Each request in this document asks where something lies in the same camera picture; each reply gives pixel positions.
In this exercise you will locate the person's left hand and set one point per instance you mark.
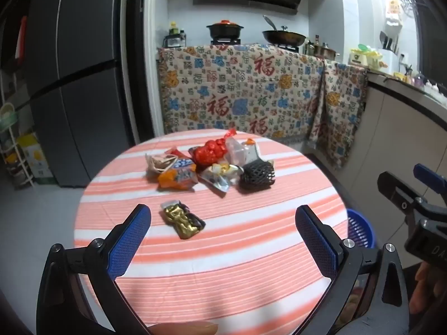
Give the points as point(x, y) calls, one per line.
point(185, 329)

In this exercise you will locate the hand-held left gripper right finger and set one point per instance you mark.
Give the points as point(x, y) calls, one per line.
point(316, 240)

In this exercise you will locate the grey refrigerator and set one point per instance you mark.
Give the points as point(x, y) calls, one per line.
point(80, 76)

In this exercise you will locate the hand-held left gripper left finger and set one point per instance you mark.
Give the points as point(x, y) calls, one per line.
point(129, 240)

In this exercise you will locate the gold foil wrapper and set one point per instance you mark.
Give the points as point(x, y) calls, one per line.
point(180, 220)

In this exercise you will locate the black seasoning rack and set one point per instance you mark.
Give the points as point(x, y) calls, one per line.
point(174, 41)

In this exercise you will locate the yellow cap bottle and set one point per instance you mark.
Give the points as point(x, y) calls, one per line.
point(173, 28)

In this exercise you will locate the black wok with lid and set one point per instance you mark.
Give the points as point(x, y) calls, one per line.
point(283, 36)

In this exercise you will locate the black clay pot red lid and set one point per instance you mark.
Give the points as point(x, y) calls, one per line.
point(224, 29)

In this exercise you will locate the white orange snack packet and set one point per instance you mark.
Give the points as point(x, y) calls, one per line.
point(253, 151)

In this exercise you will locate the person's right hand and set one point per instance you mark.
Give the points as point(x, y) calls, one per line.
point(429, 289)

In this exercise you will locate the large printed blanket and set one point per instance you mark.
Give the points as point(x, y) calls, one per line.
point(227, 87)

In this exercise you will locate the silver snack wrapper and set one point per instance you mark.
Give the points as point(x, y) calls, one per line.
point(220, 178)

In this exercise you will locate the white red snack packet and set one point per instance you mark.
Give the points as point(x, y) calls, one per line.
point(155, 167)

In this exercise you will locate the white knife block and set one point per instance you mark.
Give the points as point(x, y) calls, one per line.
point(389, 56)

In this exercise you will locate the pink striped covered stool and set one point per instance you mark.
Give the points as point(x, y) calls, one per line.
point(244, 251)

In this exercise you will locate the small printed blanket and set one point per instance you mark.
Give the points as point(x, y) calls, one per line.
point(338, 111)

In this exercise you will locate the yellow white cardboard box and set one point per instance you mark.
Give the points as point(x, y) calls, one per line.
point(35, 157)

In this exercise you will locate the red mesh bag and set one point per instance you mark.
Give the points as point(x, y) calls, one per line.
point(209, 153)

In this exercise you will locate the white kitchen counter cabinet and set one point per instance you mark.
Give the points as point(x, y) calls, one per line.
point(401, 129)

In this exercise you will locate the steel pot with lid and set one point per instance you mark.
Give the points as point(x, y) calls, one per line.
point(324, 52)

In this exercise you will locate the blue plastic basket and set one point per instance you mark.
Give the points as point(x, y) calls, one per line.
point(359, 230)

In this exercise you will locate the yellow green plastic container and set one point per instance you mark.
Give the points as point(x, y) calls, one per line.
point(365, 57)

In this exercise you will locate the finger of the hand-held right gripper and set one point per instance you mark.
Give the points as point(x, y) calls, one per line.
point(393, 186)
point(426, 177)

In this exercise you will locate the black gas stove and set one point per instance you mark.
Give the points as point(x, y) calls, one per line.
point(225, 41)

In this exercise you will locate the hanging white packet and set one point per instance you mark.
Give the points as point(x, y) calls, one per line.
point(394, 10)

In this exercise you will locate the clear plastic container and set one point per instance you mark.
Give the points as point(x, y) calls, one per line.
point(235, 151)

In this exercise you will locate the orange snack bag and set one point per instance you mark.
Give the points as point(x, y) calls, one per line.
point(176, 179)

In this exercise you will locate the black foam fruit net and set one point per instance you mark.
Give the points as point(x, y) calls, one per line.
point(256, 178)

